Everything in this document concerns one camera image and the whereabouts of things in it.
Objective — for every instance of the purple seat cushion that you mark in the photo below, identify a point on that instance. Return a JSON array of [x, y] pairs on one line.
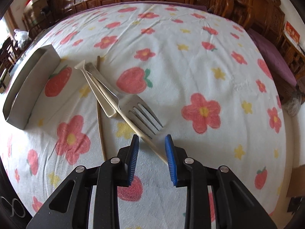
[[272, 57]]

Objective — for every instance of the floral strawberry tablecloth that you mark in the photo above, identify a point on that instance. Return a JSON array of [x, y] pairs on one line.
[[201, 74]]

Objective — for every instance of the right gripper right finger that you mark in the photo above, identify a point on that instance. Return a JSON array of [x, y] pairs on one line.
[[176, 162]]

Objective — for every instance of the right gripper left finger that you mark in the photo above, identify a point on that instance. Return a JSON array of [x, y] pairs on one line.
[[127, 165]]

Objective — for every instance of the dark wooden chopstick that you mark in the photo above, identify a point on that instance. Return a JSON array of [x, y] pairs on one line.
[[100, 126]]

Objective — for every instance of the grey metal tray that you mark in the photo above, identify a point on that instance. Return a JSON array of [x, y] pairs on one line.
[[26, 86]]

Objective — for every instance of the light wooden chopstick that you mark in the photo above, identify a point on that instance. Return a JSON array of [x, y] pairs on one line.
[[150, 142]]

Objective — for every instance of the white plastic bag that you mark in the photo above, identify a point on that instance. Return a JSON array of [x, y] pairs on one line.
[[22, 38]]

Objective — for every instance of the steel fork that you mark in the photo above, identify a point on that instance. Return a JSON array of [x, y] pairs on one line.
[[131, 107]]

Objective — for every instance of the red box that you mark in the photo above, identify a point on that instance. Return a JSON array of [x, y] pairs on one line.
[[291, 32]]

